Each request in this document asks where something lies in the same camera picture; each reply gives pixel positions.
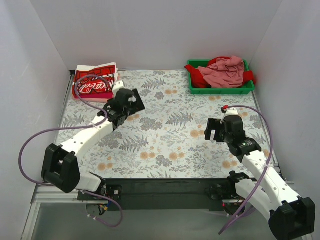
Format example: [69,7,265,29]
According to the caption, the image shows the white printed t-shirt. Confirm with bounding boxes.
[72,62,118,103]

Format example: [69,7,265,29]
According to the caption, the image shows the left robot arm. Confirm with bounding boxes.
[41,88,145,200]

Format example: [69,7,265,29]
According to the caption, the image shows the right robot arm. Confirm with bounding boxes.
[204,115,316,240]

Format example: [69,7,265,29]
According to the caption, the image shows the folded peach t-shirt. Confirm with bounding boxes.
[71,72,121,103]

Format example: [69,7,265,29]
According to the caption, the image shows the crumpled red t-shirt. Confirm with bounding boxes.
[185,56,248,88]

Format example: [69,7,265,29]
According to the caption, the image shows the green plastic tray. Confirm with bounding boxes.
[188,59,255,95]

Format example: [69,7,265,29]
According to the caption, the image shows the crumpled pink t-shirt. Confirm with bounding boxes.
[197,56,245,88]

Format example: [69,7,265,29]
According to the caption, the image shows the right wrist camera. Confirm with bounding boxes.
[221,105,239,117]

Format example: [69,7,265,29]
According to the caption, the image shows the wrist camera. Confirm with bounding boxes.
[112,80,125,94]
[221,105,239,117]

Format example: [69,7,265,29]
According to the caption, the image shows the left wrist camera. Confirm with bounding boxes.
[112,80,125,94]

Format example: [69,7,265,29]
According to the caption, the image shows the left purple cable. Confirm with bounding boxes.
[19,75,124,228]

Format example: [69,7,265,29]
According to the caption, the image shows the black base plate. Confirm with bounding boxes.
[97,178,243,211]

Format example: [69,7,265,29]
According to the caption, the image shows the aluminium frame rail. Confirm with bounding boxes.
[33,178,236,203]

